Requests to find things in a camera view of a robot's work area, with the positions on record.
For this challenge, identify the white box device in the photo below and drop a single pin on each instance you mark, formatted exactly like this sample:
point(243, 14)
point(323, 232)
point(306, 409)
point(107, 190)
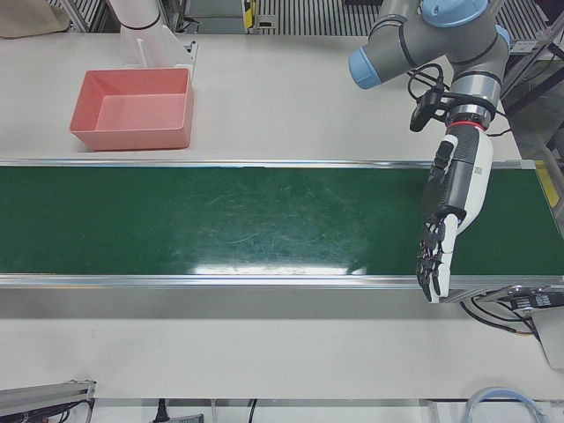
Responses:
point(553, 339)

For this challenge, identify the black terminal block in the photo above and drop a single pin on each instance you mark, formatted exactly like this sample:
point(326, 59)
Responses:
point(537, 301)

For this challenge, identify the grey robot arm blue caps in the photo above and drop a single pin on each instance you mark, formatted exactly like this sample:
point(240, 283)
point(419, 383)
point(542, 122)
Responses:
point(432, 44)

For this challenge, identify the white cylindrical robot base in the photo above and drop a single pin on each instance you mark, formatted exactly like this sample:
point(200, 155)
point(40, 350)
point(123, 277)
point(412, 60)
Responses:
point(136, 13)

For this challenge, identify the green conveyor belt aluminium frame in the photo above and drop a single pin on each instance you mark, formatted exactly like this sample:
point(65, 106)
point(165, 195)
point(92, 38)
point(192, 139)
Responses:
point(220, 220)

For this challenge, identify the yellow black post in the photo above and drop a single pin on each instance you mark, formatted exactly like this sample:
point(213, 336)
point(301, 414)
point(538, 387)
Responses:
point(250, 11)

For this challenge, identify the pink plastic box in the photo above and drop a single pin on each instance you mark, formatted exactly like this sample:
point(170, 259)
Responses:
point(132, 136)

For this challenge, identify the beige cloth bag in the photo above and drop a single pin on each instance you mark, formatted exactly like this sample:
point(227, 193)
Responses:
point(26, 17)

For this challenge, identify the aluminium profile bar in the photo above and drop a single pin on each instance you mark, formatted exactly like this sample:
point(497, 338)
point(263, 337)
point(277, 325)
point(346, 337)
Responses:
point(35, 394)

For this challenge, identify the small aluminium bracket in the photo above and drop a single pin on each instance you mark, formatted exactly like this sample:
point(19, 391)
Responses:
point(193, 57)

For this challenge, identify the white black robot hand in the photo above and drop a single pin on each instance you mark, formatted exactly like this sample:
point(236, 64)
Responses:
point(473, 176)

